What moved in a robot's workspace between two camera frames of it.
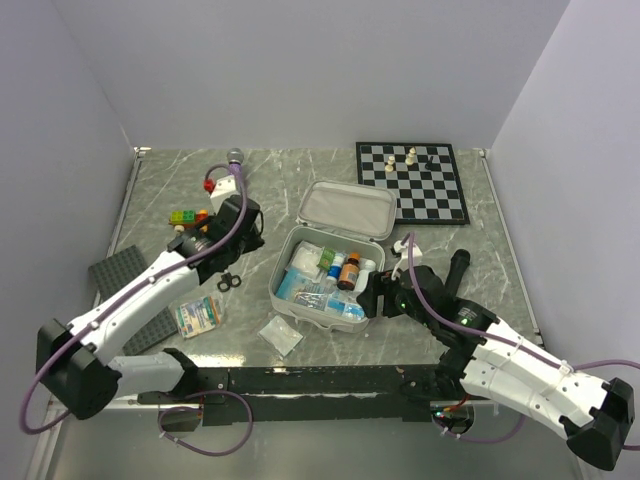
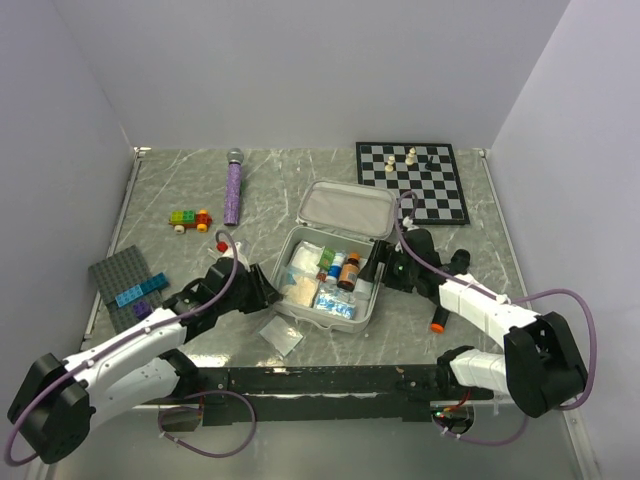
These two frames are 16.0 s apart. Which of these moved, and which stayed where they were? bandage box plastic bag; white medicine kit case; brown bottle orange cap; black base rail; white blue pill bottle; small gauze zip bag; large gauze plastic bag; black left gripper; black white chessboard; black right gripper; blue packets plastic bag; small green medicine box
Moved: black right gripper; bandage box plastic bag; blue packets plastic bag; black left gripper
Stayed: large gauze plastic bag; white medicine kit case; small gauze zip bag; small green medicine box; black base rail; black white chessboard; white blue pill bottle; brown bottle orange cap
